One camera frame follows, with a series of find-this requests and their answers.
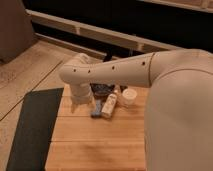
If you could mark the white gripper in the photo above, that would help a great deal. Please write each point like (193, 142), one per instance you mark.
(81, 94)

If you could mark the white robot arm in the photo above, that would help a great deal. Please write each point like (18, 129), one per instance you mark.
(178, 119)

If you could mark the blue object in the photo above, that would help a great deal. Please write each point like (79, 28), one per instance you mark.
(98, 108)

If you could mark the dark bowl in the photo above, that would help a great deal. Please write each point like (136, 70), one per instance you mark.
(102, 90)

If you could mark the dark floor mat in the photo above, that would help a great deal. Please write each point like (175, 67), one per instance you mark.
(34, 130)

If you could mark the white round container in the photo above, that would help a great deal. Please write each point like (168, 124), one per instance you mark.
(128, 96)

